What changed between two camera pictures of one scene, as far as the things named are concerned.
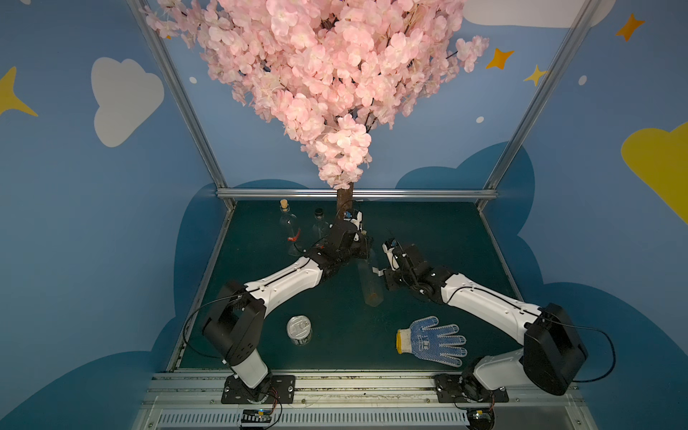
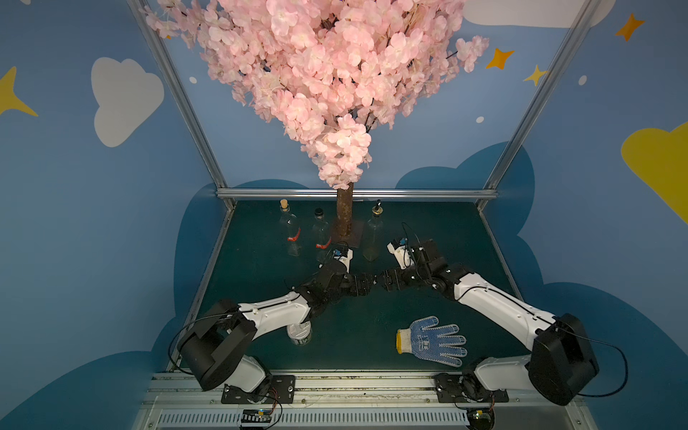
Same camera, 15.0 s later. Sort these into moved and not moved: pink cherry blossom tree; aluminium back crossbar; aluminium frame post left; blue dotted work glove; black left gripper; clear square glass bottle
Moved: clear square glass bottle; black left gripper
Not moved: aluminium back crossbar; aluminium frame post left; blue dotted work glove; pink cherry blossom tree
